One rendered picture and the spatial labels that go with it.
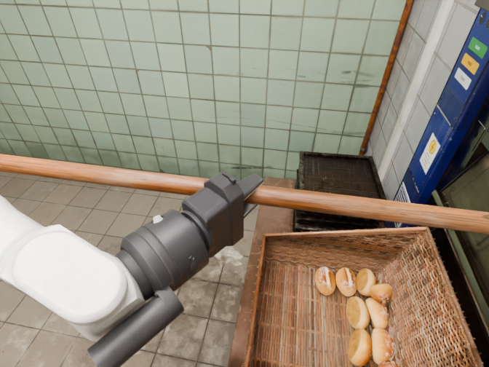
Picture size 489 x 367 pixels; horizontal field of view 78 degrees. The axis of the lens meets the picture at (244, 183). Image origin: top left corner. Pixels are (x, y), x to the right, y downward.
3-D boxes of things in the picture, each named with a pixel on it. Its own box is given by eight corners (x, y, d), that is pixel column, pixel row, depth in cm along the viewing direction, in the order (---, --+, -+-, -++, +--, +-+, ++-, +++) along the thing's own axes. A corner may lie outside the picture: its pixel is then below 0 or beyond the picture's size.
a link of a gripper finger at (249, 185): (266, 184, 45) (237, 205, 42) (251, 175, 47) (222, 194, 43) (267, 176, 44) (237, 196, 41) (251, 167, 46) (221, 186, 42)
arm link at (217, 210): (204, 157, 42) (126, 199, 36) (254, 189, 37) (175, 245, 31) (210, 218, 50) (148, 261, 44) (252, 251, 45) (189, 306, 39)
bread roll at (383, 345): (375, 369, 82) (397, 373, 79) (370, 356, 79) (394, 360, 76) (375, 334, 89) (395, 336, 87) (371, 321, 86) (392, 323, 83)
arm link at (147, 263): (142, 249, 43) (62, 303, 37) (139, 212, 35) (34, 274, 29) (191, 312, 40) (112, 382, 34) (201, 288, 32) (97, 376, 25)
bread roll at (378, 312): (376, 336, 88) (396, 333, 86) (372, 322, 84) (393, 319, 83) (366, 307, 96) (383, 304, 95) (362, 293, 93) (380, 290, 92)
